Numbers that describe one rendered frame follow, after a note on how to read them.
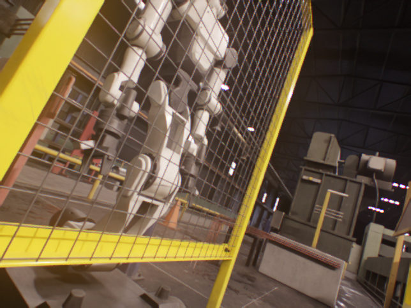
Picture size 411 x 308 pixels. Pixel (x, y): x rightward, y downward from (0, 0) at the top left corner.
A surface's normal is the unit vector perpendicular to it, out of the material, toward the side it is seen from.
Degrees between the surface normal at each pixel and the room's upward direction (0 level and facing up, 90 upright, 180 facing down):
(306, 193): 90
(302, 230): 90
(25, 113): 90
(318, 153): 90
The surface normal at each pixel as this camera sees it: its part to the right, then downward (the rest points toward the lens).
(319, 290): -0.40, -0.35
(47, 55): 0.84, 0.22
